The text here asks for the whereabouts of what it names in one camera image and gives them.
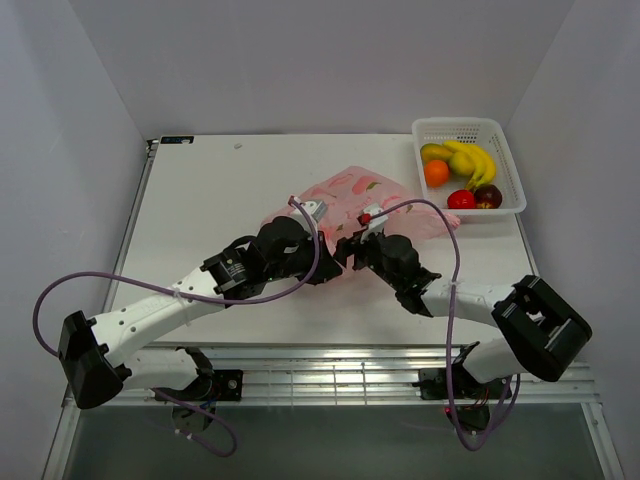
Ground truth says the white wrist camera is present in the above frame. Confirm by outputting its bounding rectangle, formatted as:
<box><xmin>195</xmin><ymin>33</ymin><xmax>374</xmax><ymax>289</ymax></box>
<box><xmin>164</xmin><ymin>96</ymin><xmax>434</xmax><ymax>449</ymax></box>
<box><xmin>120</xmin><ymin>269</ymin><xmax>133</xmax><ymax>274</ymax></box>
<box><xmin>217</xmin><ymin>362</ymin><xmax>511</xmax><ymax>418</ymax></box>
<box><xmin>288</xmin><ymin>196</ymin><xmax>328</xmax><ymax>233</ymax></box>
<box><xmin>358</xmin><ymin>203</ymin><xmax>388</xmax><ymax>243</ymax></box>

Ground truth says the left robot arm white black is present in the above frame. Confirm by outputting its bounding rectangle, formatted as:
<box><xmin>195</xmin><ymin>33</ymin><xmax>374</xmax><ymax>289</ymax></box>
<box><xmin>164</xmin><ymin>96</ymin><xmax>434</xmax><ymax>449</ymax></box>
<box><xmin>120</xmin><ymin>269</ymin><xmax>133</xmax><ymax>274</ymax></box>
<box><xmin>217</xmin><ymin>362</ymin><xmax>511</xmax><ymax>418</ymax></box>
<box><xmin>58</xmin><ymin>216</ymin><xmax>343</xmax><ymax>409</ymax></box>

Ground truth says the yellow fake fruit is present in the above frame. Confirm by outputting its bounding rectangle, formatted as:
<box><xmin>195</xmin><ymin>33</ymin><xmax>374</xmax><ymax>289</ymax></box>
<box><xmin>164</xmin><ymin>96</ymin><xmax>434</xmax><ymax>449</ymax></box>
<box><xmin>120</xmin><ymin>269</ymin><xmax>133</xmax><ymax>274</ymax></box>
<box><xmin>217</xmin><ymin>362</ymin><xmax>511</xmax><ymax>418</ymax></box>
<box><xmin>420</xmin><ymin>143</ymin><xmax>453</xmax><ymax>164</ymax></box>

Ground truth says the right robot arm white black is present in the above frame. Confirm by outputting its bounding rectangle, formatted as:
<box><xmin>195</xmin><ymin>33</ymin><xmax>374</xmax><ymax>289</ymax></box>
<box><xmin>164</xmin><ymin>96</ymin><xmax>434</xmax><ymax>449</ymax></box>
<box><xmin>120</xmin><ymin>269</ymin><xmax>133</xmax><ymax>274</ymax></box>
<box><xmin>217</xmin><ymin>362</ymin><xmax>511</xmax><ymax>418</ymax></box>
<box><xmin>334</xmin><ymin>233</ymin><xmax>593</xmax><ymax>398</ymax></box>

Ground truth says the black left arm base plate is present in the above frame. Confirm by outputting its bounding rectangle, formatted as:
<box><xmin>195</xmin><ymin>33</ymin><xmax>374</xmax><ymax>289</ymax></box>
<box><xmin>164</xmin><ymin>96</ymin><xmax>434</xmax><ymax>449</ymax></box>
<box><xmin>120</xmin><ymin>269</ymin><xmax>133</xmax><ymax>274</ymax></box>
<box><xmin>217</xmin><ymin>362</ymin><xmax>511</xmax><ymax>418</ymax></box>
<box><xmin>154</xmin><ymin>369</ymin><xmax>244</xmax><ymax>403</ymax></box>

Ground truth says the yellow fake lemon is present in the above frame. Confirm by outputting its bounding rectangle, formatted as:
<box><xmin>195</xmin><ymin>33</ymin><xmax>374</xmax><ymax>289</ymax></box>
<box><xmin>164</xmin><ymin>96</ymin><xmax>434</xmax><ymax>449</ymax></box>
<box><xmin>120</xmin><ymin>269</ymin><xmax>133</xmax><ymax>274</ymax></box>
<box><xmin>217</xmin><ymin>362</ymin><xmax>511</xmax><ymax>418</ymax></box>
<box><xmin>448</xmin><ymin>151</ymin><xmax>476</xmax><ymax>177</ymax></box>

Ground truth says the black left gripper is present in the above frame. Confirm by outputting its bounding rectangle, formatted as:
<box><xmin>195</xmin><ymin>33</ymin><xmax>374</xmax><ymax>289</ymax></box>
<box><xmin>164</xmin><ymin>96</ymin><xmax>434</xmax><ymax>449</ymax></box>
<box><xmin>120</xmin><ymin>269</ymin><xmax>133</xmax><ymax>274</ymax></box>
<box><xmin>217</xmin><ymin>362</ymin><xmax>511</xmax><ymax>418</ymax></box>
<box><xmin>265</xmin><ymin>230</ymin><xmax>342</xmax><ymax>286</ymax></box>

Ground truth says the pink plastic bag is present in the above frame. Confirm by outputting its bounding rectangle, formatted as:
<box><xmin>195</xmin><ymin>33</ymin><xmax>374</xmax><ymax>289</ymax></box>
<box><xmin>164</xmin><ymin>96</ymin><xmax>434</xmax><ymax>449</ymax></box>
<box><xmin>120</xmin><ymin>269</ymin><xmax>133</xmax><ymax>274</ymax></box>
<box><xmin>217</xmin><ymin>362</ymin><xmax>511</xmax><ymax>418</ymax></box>
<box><xmin>262</xmin><ymin>163</ymin><xmax>462</xmax><ymax>286</ymax></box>

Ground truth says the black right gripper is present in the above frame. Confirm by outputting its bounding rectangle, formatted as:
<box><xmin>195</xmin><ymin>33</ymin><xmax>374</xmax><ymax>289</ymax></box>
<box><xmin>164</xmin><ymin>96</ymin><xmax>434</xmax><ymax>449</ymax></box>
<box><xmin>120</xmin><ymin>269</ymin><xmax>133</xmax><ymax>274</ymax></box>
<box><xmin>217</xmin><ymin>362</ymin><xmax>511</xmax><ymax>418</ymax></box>
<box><xmin>328</xmin><ymin>225</ymin><xmax>401</xmax><ymax>290</ymax></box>

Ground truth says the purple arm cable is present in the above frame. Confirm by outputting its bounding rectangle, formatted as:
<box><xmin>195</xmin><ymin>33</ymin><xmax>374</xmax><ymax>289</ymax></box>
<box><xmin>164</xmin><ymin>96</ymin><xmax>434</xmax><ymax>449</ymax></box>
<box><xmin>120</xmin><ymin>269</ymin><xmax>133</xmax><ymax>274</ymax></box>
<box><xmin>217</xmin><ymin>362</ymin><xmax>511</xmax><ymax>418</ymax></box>
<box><xmin>32</xmin><ymin>197</ymin><xmax>321</xmax><ymax>457</ymax></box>
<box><xmin>362</xmin><ymin>198</ymin><xmax>521</xmax><ymax>451</ymax></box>

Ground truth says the yellow fake banana bunch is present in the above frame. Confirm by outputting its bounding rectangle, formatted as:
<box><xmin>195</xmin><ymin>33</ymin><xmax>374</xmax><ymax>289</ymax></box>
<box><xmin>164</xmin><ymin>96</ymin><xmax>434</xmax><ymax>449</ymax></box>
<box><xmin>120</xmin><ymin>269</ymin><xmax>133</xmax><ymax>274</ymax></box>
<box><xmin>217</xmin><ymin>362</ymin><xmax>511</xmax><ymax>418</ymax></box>
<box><xmin>442</xmin><ymin>140</ymin><xmax>497</xmax><ymax>192</ymax></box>

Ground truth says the aluminium table edge rail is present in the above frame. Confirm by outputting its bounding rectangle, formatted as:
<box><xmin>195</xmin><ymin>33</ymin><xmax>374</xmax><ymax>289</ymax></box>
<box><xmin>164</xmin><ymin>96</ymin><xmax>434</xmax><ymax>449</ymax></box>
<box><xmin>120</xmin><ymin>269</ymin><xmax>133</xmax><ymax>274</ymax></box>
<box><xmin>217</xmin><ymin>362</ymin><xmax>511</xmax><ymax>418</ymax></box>
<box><xmin>63</xmin><ymin>344</ymin><xmax>601</xmax><ymax>407</ymax></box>

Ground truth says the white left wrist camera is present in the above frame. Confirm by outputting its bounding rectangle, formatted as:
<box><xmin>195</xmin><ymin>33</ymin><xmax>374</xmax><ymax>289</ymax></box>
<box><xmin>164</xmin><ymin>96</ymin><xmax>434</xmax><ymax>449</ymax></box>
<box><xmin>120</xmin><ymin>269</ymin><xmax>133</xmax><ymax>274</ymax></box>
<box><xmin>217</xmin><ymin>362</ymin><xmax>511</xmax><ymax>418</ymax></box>
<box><xmin>288</xmin><ymin>196</ymin><xmax>328</xmax><ymax>233</ymax></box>

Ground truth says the dark label on table corner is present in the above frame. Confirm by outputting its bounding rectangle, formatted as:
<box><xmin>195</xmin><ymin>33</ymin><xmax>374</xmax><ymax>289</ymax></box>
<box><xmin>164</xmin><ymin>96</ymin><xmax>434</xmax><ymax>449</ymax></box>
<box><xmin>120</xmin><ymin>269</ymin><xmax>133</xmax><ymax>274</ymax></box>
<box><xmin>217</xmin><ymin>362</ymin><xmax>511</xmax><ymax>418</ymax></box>
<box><xmin>160</xmin><ymin>136</ymin><xmax>194</xmax><ymax>145</ymax></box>

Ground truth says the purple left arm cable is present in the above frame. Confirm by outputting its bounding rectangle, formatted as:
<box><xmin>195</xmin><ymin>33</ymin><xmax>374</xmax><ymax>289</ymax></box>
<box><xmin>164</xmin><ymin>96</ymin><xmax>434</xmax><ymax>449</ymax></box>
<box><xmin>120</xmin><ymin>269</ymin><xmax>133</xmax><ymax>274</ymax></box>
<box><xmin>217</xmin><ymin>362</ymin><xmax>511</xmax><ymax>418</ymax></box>
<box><xmin>32</xmin><ymin>197</ymin><xmax>321</xmax><ymax>457</ymax></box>

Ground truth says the white plastic basket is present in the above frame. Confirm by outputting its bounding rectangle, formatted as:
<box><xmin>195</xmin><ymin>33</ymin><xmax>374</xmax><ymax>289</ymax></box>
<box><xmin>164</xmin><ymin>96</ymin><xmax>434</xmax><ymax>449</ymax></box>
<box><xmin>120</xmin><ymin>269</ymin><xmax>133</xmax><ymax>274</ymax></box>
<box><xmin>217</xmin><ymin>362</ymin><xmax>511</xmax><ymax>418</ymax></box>
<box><xmin>412</xmin><ymin>117</ymin><xmax>527</xmax><ymax>216</ymax></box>

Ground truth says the orange fake orange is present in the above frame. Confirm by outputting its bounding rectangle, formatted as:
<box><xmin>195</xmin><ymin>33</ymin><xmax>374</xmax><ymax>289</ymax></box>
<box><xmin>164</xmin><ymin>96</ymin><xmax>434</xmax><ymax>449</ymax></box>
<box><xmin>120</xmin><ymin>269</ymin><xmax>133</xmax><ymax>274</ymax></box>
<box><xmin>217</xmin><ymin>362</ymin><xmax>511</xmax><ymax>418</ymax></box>
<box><xmin>423</xmin><ymin>159</ymin><xmax>450</xmax><ymax>188</ymax></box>

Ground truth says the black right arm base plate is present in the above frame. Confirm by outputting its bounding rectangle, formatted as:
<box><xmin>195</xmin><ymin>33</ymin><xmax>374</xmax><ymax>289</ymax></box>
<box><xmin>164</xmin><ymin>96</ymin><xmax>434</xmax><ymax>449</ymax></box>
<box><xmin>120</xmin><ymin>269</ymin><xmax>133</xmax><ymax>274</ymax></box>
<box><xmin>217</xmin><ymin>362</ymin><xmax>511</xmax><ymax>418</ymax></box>
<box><xmin>412</xmin><ymin>367</ymin><xmax>512</xmax><ymax>400</ymax></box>

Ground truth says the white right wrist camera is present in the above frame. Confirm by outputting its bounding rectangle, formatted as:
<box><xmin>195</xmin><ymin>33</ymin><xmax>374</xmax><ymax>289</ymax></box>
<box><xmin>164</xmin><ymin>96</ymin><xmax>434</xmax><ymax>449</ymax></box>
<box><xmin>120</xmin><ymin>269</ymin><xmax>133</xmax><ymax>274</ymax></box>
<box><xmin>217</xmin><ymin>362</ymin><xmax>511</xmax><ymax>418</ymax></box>
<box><xmin>358</xmin><ymin>203</ymin><xmax>388</xmax><ymax>243</ymax></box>

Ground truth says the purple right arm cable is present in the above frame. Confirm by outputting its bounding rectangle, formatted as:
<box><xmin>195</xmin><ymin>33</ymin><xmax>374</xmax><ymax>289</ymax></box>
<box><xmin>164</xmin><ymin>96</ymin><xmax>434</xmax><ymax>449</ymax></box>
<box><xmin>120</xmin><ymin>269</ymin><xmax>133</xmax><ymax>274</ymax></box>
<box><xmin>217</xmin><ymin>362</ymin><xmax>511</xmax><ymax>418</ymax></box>
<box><xmin>362</xmin><ymin>198</ymin><xmax>521</xmax><ymax>451</ymax></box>

